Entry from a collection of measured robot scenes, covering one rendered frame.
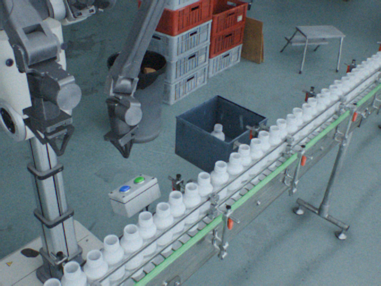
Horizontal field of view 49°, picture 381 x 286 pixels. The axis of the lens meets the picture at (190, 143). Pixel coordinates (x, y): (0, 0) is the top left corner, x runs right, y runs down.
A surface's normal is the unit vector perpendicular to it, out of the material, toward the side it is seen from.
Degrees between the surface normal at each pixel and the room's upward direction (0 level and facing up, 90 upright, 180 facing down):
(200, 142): 90
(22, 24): 51
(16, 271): 0
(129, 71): 99
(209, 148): 90
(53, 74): 5
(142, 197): 70
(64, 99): 90
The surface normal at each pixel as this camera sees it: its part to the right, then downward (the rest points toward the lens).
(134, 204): 0.72, 0.11
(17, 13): 0.61, -0.18
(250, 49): -0.65, 0.53
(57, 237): 0.74, 0.42
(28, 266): 0.05, -0.81
